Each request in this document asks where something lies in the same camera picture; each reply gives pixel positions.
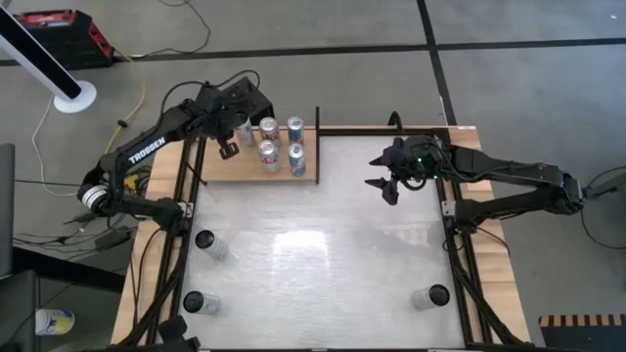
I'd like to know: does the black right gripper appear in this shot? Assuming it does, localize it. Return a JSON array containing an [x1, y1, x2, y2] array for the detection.
[[364, 135, 446, 206]]

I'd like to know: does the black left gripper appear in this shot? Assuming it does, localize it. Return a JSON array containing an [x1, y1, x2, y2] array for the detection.
[[193, 83, 244, 161]]

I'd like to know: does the silver Diet Coke can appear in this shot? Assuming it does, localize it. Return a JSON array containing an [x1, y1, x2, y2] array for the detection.
[[258, 116, 284, 151], [257, 140, 284, 174]]

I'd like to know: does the blue silver Red Bull can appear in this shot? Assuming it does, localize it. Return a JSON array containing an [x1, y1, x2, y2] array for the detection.
[[287, 143, 308, 178], [286, 115, 305, 147]]

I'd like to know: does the wooden tray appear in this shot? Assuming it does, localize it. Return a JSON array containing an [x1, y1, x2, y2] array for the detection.
[[201, 127, 319, 185]]

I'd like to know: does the black equipment box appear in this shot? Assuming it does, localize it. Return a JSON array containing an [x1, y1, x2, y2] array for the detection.
[[214, 76, 275, 123]]

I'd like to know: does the white stand with round base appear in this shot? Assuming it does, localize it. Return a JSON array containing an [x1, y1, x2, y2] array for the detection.
[[0, 4, 98, 114]]

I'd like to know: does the black red tool case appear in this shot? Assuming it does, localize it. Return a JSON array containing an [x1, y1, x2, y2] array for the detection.
[[13, 9, 117, 71]]

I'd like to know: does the grey stand leg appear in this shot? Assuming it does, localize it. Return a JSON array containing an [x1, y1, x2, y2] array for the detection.
[[584, 173, 626, 200]]

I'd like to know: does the white yellow wipes canister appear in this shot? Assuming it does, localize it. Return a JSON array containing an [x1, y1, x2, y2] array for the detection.
[[34, 308, 76, 337]]

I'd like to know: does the yellow black striped mat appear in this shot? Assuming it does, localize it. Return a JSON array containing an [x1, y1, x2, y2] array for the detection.
[[537, 314, 626, 352]]

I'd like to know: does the black aluminium table frame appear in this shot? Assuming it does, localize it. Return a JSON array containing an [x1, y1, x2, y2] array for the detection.
[[116, 106, 532, 352]]

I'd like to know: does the yellow cable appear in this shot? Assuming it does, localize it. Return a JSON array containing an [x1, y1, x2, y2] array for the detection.
[[86, 0, 148, 154]]

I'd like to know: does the black floor cable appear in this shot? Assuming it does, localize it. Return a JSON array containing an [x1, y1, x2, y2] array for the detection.
[[580, 165, 626, 250], [112, 0, 212, 59]]

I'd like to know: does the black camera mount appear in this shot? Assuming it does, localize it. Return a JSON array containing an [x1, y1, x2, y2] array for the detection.
[[156, 315, 201, 352]]

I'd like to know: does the white floor cable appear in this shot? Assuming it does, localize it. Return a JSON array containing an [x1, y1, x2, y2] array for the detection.
[[31, 95, 79, 198]]

